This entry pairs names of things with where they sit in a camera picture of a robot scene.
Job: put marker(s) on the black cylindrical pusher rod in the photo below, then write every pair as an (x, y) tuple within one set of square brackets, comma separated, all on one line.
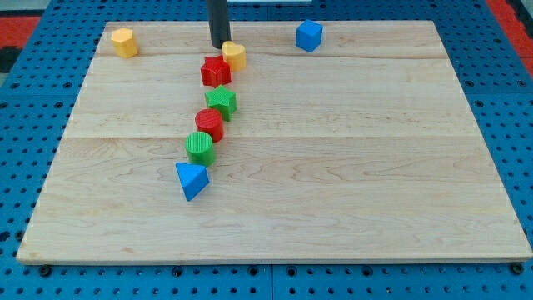
[(218, 21)]

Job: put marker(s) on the yellow heart block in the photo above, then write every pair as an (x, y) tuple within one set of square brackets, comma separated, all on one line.
[(235, 55)]

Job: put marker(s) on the red star block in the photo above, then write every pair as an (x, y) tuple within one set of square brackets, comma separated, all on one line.
[(215, 71)]

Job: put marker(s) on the green star block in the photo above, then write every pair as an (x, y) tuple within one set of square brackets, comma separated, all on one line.
[(223, 100)]

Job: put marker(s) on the blue cube block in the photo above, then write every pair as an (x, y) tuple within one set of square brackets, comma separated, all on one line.
[(308, 35)]

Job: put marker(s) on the yellow hexagon block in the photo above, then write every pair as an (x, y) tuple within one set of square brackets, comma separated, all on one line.
[(124, 42)]

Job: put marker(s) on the red cylinder block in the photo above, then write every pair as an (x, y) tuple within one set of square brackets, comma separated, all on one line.
[(209, 120)]

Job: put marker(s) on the green cylinder block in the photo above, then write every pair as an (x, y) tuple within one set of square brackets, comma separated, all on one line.
[(199, 148)]

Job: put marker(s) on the blue triangle block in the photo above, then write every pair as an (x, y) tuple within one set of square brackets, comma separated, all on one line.
[(193, 178)]

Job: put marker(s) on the light wooden board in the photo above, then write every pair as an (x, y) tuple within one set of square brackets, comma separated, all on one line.
[(363, 151)]

